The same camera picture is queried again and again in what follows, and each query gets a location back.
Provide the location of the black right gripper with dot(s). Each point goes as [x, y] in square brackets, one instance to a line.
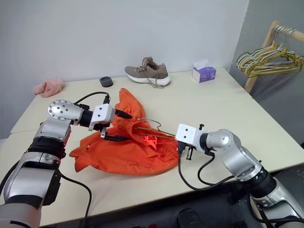
[184, 148]

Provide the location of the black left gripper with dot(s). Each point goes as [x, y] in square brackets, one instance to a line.
[104, 129]

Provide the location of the orange cloth garment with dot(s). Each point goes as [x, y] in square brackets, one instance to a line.
[123, 152]

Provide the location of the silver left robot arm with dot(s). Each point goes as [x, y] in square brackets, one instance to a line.
[47, 147]

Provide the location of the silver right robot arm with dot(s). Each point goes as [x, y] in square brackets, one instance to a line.
[242, 156]

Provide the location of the black round cap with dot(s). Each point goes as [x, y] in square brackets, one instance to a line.
[106, 82]

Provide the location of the taupe sneaker with white sole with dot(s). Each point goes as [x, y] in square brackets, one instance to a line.
[152, 71]

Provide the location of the dark rounded shape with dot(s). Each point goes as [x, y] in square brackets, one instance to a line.
[188, 217]

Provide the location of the purple and white tissue box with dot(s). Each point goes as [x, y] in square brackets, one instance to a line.
[205, 73]

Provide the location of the pink fluffy cloth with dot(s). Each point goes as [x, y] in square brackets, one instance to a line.
[48, 88]

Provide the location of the wooden clothes rack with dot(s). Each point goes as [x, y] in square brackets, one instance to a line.
[269, 35]

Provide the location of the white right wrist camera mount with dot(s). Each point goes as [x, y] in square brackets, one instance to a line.
[187, 134]

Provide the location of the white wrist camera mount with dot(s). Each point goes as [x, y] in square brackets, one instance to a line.
[187, 134]
[102, 115]

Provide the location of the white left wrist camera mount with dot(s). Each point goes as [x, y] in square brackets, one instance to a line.
[102, 115]

